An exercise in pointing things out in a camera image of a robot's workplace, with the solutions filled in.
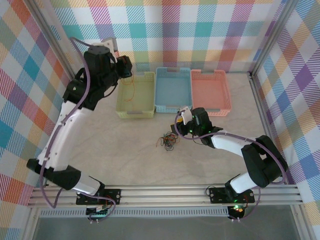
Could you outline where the thin green cable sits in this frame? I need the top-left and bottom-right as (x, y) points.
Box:
(164, 136), (179, 148)

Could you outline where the thin orange cable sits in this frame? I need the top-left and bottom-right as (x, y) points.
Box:
(120, 76), (137, 103)

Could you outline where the thin red cable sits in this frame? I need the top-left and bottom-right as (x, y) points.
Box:
(156, 135), (176, 148)

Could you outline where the yellow-green plastic basket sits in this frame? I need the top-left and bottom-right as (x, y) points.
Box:
(115, 71), (156, 120)

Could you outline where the pink plastic basket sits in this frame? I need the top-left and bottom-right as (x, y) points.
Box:
(190, 69), (233, 118)

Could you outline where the blue plastic basket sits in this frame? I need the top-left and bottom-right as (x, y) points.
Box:
(154, 66), (195, 114)

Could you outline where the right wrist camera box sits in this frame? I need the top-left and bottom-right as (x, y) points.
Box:
(177, 106), (193, 126)

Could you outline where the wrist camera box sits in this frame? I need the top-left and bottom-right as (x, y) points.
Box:
(177, 106), (193, 126)
(101, 37), (120, 57)

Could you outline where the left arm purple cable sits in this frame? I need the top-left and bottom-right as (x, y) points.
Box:
(39, 36), (117, 223)

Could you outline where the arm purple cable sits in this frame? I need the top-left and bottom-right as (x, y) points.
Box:
(39, 36), (117, 223)
(174, 109), (288, 222)

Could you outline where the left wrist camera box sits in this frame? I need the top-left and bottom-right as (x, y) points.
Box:
(101, 37), (120, 57)

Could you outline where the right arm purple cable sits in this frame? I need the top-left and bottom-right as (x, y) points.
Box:
(174, 109), (288, 222)

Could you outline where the aluminium frame post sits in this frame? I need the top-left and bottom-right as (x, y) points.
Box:
(24, 0), (79, 83)
(248, 0), (301, 80)

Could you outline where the aluminium mounting rail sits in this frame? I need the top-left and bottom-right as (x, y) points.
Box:
(26, 184), (305, 208)

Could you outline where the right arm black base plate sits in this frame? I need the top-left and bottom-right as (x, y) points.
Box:
(208, 186), (256, 205)

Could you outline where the grey slotted cable duct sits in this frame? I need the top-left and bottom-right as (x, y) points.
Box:
(39, 208), (230, 218)

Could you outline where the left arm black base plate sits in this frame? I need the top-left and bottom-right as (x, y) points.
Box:
(75, 188), (122, 206)

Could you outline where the aluminium frame leg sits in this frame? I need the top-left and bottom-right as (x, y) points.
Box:
(291, 204), (315, 240)
(23, 206), (42, 240)

